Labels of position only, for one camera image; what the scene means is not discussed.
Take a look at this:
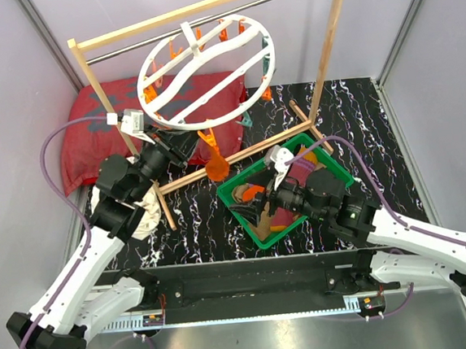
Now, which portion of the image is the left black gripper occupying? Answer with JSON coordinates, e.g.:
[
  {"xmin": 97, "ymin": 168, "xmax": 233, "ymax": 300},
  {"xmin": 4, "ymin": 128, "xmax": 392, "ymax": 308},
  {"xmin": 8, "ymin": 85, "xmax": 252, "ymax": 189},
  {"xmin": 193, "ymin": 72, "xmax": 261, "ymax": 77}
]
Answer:
[{"xmin": 124, "ymin": 119, "xmax": 211, "ymax": 202}]

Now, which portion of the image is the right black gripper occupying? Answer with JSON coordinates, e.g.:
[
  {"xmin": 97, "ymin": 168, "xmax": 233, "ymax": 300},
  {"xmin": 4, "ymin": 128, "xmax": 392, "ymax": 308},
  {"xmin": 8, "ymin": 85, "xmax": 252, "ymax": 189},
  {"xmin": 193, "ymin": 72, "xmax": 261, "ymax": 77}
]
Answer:
[{"xmin": 225, "ymin": 160, "xmax": 329, "ymax": 229}]

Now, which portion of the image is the orange clip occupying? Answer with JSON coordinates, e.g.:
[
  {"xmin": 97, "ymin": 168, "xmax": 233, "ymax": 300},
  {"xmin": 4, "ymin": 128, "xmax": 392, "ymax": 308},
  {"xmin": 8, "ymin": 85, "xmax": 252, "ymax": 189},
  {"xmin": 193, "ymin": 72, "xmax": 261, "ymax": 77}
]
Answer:
[{"xmin": 198, "ymin": 128, "xmax": 219, "ymax": 151}]

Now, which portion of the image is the orange sock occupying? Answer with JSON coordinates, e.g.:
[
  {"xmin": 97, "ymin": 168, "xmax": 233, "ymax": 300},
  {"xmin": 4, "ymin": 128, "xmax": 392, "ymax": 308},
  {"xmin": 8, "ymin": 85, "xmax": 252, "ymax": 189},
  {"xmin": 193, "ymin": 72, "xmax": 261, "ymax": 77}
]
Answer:
[
  {"xmin": 242, "ymin": 185, "xmax": 264, "ymax": 202},
  {"xmin": 205, "ymin": 147, "xmax": 230, "ymax": 181}
]

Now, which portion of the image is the white round sock hanger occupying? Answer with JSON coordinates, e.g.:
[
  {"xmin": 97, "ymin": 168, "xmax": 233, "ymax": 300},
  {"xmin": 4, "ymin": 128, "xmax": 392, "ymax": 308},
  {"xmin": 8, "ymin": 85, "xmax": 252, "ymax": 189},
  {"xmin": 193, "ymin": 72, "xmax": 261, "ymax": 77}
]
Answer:
[{"xmin": 137, "ymin": 14, "xmax": 276, "ymax": 131}]

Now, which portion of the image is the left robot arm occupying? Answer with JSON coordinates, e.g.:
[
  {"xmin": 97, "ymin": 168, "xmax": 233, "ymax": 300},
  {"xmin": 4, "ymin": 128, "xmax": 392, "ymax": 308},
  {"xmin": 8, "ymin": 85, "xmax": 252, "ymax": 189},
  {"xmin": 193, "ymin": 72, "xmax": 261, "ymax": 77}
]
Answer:
[{"xmin": 6, "ymin": 129, "xmax": 199, "ymax": 349}]

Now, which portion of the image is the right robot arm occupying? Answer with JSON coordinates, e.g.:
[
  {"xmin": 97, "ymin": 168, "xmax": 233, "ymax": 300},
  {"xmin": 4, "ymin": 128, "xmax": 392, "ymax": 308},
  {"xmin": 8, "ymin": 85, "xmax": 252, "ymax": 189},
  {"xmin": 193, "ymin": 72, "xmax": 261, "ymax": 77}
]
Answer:
[{"xmin": 230, "ymin": 169, "xmax": 466, "ymax": 297}]

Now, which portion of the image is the teal clip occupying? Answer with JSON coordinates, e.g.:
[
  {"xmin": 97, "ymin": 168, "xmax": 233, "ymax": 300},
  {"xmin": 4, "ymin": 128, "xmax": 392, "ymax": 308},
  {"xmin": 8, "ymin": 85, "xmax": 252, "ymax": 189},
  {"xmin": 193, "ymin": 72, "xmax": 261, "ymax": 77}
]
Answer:
[{"xmin": 236, "ymin": 111, "xmax": 253, "ymax": 128}]

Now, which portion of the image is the tan sock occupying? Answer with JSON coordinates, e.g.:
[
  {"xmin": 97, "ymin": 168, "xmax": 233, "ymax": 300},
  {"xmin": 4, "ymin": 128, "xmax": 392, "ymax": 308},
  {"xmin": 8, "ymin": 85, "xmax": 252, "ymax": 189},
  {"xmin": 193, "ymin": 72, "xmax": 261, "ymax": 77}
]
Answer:
[{"xmin": 231, "ymin": 184, "xmax": 276, "ymax": 242}]

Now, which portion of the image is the green plastic tray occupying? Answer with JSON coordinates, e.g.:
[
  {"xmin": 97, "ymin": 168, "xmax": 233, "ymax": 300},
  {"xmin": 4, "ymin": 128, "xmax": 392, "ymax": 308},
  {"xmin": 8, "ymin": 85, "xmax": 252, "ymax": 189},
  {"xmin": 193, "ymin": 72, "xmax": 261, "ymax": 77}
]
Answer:
[{"xmin": 216, "ymin": 133, "xmax": 355, "ymax": 250}]

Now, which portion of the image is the purple striped sock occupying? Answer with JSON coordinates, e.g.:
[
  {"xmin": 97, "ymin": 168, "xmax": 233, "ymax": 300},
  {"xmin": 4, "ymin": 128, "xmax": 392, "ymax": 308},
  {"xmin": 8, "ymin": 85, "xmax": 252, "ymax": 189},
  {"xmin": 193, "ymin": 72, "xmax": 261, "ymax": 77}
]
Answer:
[{"xmin": 269, "ymin": 151, "xmax": 325, "ymax": 233}]

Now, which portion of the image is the white crumpled cloth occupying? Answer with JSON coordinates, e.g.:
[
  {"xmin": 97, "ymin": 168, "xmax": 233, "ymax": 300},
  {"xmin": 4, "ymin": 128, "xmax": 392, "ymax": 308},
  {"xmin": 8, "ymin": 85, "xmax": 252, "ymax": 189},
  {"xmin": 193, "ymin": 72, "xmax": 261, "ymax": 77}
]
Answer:
[{"xmin": 88, "ymin": 179, "xmax": 165, "ymax": 245}]

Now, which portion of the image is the red patterned pillow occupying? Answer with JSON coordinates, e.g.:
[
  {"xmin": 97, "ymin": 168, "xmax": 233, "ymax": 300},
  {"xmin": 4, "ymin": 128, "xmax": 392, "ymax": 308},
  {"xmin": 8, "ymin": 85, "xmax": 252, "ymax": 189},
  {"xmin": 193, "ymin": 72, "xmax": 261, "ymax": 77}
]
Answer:
[{"xmin": 60, "ymin": 71, "xmax": 246, "ymax": 196}]

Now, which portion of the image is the wooden clothes rack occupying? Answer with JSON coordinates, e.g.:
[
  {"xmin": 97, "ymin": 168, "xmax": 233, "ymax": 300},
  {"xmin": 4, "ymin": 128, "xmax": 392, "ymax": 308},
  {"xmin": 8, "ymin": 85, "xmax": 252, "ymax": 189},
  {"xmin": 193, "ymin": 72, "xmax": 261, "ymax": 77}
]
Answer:
[{"xmin": 62, "ymin": 0, "xmax": 372, "ymax": 240}]

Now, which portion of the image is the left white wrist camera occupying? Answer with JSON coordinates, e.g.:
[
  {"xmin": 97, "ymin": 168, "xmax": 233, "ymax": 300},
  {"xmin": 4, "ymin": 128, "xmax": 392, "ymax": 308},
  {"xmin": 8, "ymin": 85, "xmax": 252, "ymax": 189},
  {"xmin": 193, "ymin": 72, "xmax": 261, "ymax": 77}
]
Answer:
[{"xmin": 106, "ymin": 108, "xmax": 155, "ymax": 144}]

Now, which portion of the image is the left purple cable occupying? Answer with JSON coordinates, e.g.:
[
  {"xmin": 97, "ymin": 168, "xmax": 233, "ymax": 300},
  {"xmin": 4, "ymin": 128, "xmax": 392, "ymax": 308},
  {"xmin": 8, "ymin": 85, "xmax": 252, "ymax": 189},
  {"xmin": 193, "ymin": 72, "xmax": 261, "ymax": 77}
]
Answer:
[{"xmin": 0, "ymin": 113, "xmax": 131, "ymax": 349}]

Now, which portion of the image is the purple cable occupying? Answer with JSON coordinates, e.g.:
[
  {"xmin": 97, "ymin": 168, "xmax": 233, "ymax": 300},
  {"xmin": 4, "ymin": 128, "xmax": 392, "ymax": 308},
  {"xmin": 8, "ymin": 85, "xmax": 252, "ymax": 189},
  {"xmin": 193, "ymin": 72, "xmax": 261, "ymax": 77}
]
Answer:
[
  {"xmin": 0, "ymin": 113, "xmax": 131, "ymax": 349},
  {"xmin": 282, "ymin": 123, "xmax": 466, "ymax": 266}
]

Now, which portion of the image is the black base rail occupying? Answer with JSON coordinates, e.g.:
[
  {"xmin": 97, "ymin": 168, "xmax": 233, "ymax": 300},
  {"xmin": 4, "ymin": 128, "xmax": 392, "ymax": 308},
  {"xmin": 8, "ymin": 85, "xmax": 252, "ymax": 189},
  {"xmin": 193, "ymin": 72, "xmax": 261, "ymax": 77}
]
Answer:
[{"xmin": 106, "ymin": 250, "xmax": 400, "ymax": 332}]

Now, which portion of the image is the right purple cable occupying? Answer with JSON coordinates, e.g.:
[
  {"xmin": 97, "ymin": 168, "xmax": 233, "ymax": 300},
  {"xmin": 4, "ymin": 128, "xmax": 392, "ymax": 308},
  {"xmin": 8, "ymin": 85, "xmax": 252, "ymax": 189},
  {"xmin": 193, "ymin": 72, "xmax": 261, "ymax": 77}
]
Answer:
[{"xmin": 282, "ymin": 123, "xmax": 466, "ymax": 266}]

